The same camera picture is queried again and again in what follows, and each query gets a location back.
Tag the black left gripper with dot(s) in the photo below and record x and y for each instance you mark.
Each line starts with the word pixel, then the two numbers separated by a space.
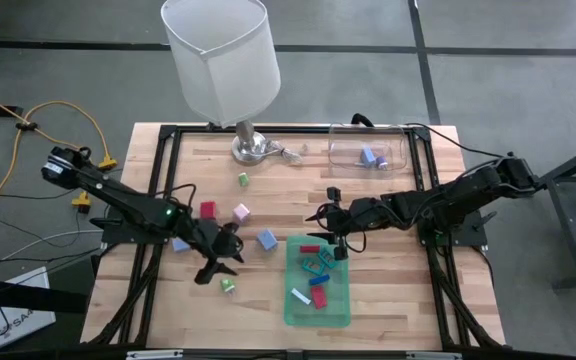
pixel 213 242

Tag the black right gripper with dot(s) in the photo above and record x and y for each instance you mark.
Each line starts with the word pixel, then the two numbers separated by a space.
pixel 360 215

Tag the bright green wall charger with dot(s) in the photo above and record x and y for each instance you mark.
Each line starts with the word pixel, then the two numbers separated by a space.
pixel 227 285

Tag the teal digital timer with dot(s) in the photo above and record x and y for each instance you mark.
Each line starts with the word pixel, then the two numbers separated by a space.
pixel 313 265
pixel 327 258

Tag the light blue wall charger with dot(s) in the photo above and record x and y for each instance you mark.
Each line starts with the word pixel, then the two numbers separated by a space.
pixel 367 156
pixel 267 240
pixel 180 245

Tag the pink wall charger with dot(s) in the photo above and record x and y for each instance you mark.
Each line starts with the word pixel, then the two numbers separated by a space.
pixel 241 213

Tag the blue digital timer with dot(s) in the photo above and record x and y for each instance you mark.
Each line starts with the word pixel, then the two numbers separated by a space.
pixel 319 280

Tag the red wall charger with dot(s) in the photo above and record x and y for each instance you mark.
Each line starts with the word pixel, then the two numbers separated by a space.
pixel 208 210

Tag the white digital timer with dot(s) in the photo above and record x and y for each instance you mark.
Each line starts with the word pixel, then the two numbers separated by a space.
pixel 300 296

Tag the purple wall charger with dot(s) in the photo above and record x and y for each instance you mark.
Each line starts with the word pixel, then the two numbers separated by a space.
pixel 381 162

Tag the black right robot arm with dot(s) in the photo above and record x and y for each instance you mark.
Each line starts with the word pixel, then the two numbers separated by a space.
pixel 448 200

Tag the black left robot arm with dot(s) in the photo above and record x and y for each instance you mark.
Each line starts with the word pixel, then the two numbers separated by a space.
pixel 133 207

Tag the green translucent plastic bin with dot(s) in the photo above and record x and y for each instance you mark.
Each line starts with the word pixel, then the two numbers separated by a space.
pixel 338 310

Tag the clear plastic bin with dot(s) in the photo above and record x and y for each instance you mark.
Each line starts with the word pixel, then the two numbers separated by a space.
pixel 393 145

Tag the white table lamp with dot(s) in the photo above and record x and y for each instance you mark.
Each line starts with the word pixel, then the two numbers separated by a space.
pixel 218 60

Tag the black slanted bar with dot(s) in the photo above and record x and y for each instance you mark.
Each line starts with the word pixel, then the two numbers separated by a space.
pixel 28 296

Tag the white printed box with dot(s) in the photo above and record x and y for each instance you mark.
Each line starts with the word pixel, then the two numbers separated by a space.
pixel 23 325

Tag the black metal cart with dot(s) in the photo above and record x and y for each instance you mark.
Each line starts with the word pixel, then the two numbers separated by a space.
pixel 569 235

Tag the pale green wall charger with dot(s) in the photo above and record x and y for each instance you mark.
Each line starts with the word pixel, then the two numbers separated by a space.
pixel 243 179

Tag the black aluminium table frame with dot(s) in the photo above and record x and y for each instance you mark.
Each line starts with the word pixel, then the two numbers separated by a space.
pixel 298 129

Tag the silver frame bracket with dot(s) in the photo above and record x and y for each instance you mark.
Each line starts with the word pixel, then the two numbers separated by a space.
pixel 433 356
pixel 154 355

